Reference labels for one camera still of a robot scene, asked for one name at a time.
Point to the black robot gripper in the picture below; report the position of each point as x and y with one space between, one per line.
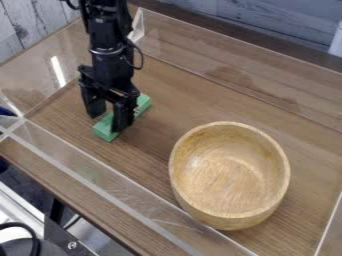
106 81

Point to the green rectangular block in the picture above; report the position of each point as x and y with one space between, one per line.
102 128

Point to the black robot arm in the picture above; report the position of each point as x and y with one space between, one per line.
108 23

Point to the light wooden bowl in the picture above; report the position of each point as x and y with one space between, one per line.
231 174

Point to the clear acrylic tray enclosure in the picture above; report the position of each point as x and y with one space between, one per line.
205 76

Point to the black metal bracket with screw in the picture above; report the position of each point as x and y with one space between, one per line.
60 243

